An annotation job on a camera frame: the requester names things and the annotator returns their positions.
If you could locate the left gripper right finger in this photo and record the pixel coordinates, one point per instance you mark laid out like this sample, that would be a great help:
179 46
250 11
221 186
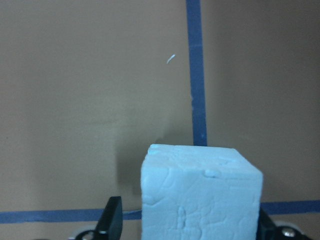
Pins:
266 229

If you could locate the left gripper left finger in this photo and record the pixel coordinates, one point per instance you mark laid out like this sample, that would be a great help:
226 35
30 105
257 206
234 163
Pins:
110 224

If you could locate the light blue block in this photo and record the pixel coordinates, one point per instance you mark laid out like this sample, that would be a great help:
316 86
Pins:
199 193

